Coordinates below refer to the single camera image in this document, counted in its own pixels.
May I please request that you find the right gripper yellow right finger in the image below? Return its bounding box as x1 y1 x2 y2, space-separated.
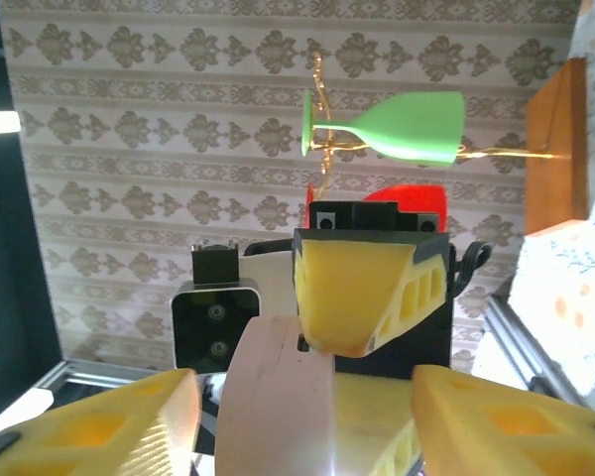
411 363 595 476

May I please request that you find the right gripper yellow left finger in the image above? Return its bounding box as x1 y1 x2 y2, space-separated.
0 368 202 476

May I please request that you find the pink cup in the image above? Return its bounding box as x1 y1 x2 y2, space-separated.
214 314 339 476

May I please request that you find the red plastic wine glass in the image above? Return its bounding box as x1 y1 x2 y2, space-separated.
305 182 449 234

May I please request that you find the green plastic wine glass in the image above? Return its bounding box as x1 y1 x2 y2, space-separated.
298 90 466 168

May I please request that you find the aluminium frame post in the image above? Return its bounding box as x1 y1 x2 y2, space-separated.
33 358 180 391

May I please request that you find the black gripper ribbon cable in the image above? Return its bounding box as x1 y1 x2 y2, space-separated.
448 241 493 301

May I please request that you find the aluminium table side rail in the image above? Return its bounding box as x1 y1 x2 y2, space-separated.
479 291 592 409

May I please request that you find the gold wire stand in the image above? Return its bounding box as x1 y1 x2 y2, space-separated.
297 51 590 237

